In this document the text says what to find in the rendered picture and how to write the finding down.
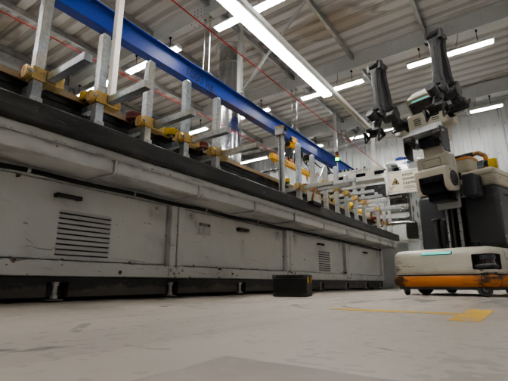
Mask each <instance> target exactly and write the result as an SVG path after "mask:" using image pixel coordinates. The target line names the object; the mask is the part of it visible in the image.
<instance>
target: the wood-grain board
mask: <svg viewBox="0 0 508 381"><path fill-rule="evenodd" d="M0 73H4V74H6V75H8V76H11V77H14V78H15V79H19V80H21V81H23V82H26V80H24V79H22V78H21V77H20V75H19V73H20V72H19V71H17V70H14V69H12V68H10V67H7V66H5V65H3V64H0ZM26 83H28V82H26ZM45 90H46V89H45ZM46 91H49V90H46ZM49 92H51V93H53V94H56V93H54V92H52V91H49ZM56 95H59V96H61V97H63V98H66V99H68V100H71V101H74V102H76V103H78V104H81V105H83V106H86V104H83V103H81V102H80V101H79V96H77V95H75V94H72V93H69V92H68V91H64V90H63V91H60V92H59V93H57V94H56ZM104 114H106V115H108V116H112V117H113V118H116V119H119V120H121V121H123V122H127V123H128V124H131V125H132V123H130V122H128V121H127V120H126V119H125V118H126V116H125V115H122V114H121V113H117V112H116V113H111V112H108V111H106V110H104ZM159 136H161V137H163V138H166V139H169V140H170V138H167V137H165V136H164V133H162V134H160V135H159ZM223 162H226V163H229V164H231V165H233V166H236V167H238V168H241V169H244V170H246V171H248V172H251V173H253V174H256V175H259V176H261V177H263V178H267V179H268V180H271V181H274V182H276V183H278V184H279V179H276V178H273V177H271V176H270V175H266V174H264V173H262V172H259V171H257V170H255V169H252V168H250V167H248V166H245V165H243V164H240V163H237V162H235V161H233V160H230V159H229V160H226V161H223Z"/></svg>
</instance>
